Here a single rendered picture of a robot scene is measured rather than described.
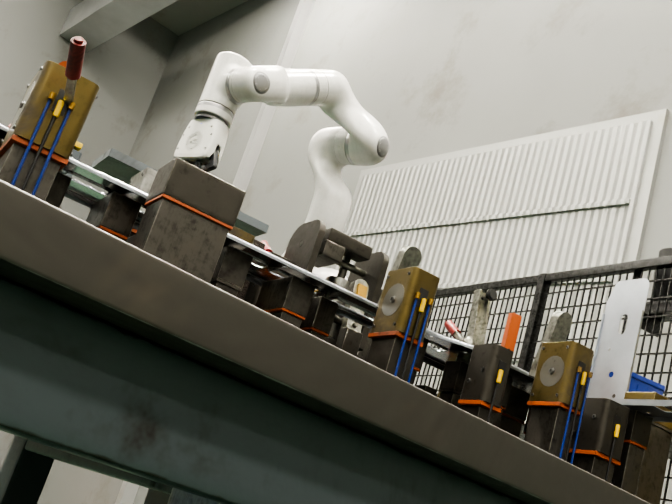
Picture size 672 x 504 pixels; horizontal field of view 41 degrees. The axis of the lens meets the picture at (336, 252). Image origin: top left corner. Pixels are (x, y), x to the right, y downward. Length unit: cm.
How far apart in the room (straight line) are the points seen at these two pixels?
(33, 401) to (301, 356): 17
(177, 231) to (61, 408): 77
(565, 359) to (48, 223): 128
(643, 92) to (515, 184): 90
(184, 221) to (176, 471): 76
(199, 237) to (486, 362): 58
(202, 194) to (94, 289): 82
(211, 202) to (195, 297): 79
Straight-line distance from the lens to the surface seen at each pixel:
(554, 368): 168
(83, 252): 52
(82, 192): 156
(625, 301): 214
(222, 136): 192
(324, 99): 220
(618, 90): 553
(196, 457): 60
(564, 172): 535
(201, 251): 132
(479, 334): 204
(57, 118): 125
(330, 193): 223
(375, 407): 64
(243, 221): 188
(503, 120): 601
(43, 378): 55
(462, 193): 583
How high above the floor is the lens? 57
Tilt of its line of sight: 18 degrees up
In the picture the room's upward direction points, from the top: 18 degrees clockwise
